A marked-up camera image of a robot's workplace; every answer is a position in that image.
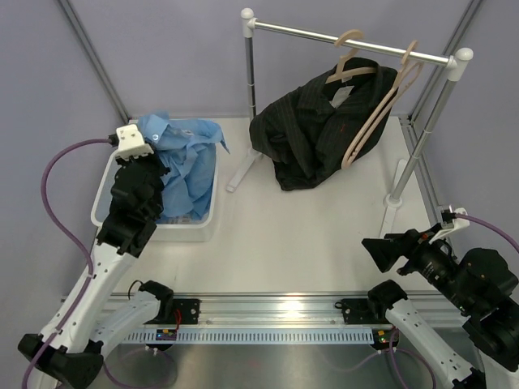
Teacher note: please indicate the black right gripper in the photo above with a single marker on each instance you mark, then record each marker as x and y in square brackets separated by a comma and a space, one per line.
[411, 243]

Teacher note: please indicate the beige plastic hanger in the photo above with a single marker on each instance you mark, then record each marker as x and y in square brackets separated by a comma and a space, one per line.
[406, 76]

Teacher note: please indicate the light blue shirt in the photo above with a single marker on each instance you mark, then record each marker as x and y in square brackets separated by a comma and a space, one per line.
[188, 149]

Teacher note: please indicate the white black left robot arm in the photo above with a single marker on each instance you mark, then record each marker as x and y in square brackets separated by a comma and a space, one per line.
[74, 344]

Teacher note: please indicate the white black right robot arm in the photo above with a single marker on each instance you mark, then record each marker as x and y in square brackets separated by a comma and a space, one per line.
[479, 286]

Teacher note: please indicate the dark striped shirt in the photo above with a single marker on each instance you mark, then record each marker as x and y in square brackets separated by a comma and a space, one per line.
[307, 131]

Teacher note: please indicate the white plastic bin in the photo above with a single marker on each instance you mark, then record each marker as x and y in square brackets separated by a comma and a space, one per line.
[185, 230]

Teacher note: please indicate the silver clothes rack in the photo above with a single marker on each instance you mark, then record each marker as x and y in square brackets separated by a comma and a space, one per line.
[384, 56]

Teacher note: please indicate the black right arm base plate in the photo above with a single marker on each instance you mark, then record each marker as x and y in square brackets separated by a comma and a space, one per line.
[357, 311]

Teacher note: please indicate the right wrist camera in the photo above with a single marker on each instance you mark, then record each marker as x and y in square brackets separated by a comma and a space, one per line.
[452, 220]

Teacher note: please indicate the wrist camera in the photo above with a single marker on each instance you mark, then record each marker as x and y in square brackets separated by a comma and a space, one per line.
[452, 220]
[131, 143]

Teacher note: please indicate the white slotted cable duct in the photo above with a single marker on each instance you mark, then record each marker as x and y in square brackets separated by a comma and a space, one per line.
[252, 336]

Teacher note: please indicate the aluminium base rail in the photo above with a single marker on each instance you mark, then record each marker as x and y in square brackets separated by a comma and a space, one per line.
[277, 310]

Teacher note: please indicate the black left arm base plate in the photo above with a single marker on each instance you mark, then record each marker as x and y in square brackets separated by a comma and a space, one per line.
[185, 309]

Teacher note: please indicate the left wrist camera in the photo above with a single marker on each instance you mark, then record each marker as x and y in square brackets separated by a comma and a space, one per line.
[131, 143]

